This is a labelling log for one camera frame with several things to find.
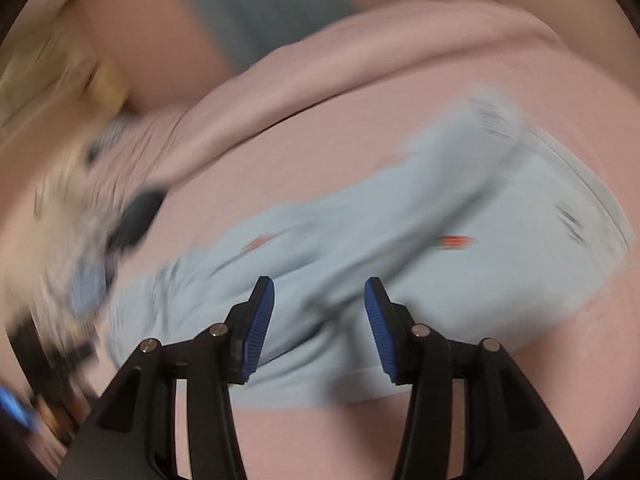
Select plaid pillow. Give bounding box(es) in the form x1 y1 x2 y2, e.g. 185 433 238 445
30 113 134 348

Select light blue strawberry pants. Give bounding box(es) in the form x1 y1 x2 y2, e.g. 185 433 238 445
106 88 634 410

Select pink blanket roll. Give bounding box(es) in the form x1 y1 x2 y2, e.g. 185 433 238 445
84 0 566 196

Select dark folded garment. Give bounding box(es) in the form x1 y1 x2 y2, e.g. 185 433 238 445
105 190 166 252

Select pink bed mattress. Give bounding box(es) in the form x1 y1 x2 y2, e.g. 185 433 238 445
96 48 639 479

